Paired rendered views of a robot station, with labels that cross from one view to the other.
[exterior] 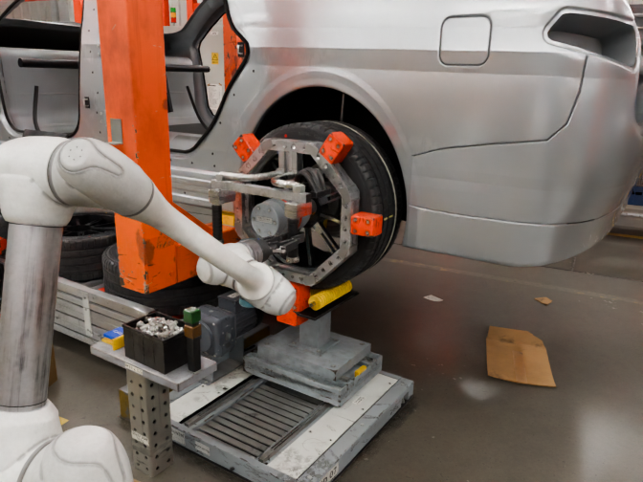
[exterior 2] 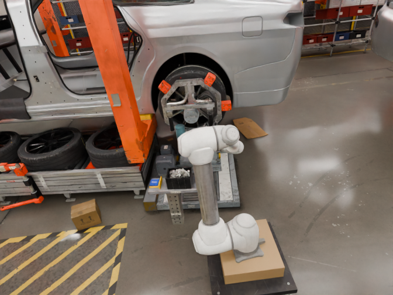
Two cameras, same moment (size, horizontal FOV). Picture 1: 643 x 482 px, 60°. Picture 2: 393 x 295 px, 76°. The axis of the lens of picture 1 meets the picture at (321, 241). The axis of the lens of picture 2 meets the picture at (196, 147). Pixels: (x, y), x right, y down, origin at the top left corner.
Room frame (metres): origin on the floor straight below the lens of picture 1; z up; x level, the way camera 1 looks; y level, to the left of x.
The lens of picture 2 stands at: (0.16, 1.10, 1.86)
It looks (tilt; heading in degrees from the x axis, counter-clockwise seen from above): 34 degrees down; 333
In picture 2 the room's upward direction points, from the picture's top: 7 degrees counter-clockwise
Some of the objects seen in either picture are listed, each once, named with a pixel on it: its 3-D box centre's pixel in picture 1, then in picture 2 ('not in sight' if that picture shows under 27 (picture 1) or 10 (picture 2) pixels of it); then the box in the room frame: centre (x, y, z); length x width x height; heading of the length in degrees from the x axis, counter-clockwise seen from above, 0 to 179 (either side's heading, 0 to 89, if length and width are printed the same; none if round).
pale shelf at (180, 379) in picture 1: (152, 357); (175, 185); (1.68, 0.56, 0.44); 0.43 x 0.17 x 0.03; 57
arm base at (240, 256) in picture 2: not in sight; (248, 243); (0.91, 0.42, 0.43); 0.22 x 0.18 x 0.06; 71
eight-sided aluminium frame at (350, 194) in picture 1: (293, 211); (192, 108); (2.08, 0.11, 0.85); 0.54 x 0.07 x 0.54; 57
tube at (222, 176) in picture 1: (251, 165); (177, 96); (2.03, 0.26, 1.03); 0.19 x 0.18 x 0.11; 147
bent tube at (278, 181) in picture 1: (296, 171); (200, 94); (1.92, 0.09, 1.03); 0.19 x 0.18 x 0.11; 147
